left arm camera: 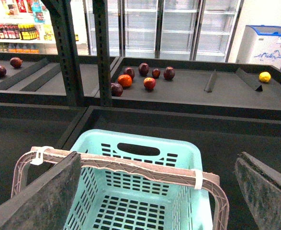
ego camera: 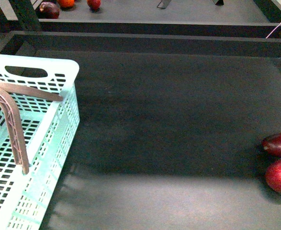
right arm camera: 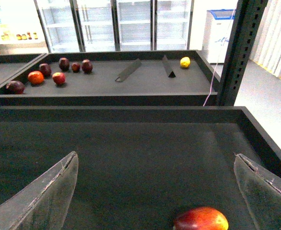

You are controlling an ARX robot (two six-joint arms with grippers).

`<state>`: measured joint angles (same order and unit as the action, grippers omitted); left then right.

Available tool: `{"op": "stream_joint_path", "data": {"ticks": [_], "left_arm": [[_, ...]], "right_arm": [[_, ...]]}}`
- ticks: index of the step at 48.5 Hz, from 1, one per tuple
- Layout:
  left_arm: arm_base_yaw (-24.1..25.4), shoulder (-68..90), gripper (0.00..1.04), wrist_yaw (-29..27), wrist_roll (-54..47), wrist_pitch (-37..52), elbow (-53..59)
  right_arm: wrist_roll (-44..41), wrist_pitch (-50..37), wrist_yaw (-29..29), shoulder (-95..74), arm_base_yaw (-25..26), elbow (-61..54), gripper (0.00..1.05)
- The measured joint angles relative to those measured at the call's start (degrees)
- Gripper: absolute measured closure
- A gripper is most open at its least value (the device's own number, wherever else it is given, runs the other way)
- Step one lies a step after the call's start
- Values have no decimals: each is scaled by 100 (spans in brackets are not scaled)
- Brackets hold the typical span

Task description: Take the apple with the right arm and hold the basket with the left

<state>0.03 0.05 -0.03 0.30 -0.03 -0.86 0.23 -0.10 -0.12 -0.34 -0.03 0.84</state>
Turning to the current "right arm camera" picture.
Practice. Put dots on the right black triangular divider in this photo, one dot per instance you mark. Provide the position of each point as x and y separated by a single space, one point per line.
168 69

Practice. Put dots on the shelf with bottled goods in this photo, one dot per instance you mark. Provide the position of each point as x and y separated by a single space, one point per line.
20 28

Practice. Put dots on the glass door refrigerator row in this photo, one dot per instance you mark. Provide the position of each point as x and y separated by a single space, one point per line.
115 25

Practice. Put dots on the small dark red apple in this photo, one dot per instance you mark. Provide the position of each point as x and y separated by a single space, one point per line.
75 67

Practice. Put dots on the dark red apple right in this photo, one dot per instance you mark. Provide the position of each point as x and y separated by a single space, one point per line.
87 66

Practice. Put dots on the dark red apple left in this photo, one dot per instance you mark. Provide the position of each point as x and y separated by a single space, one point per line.
45 69

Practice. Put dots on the orange red fruit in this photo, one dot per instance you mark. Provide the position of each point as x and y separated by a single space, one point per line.
35 77

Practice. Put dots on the black triangular divider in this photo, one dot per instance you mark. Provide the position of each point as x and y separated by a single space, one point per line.
123 75
168 69

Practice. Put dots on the left black triangular divider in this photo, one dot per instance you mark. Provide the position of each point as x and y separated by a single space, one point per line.
123 75

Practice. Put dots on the left black display tray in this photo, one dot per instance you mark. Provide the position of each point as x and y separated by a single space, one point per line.
12 64

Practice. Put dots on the yellow lemon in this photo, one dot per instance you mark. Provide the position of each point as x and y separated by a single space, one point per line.
185 62

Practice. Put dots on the black display tray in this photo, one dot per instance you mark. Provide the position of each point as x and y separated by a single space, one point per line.
12 64
148 85
138 166

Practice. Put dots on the black perforated metal post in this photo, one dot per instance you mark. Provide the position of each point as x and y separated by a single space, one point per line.
246 23

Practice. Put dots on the dark red apple back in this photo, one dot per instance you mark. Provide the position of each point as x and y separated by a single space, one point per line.
64 64

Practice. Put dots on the red yellow mango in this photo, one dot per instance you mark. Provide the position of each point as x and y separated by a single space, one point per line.
201 218

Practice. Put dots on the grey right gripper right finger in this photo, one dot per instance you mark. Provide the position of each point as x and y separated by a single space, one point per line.
261 191

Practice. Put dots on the dark purple apple front left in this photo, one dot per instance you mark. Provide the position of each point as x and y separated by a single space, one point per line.
15 86

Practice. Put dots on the far black display tray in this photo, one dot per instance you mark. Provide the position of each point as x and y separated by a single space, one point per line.
148 85

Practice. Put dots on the near black display tray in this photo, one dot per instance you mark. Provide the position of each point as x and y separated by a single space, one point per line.
138 166

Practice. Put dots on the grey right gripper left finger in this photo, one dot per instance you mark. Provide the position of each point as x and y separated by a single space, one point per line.
44 203

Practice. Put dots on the white chest freezer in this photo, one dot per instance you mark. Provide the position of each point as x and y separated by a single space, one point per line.
218 26

